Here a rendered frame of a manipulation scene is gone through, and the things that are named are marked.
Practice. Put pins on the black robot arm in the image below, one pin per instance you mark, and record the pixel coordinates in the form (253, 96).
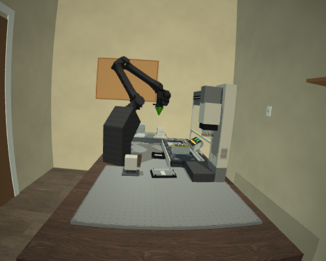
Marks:
(136, 100)

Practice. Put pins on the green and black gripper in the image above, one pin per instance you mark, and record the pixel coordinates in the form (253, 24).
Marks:
(159, 109)

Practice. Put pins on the yellow tip rack with grey top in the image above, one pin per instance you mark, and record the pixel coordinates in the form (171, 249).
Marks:
(180, 148)

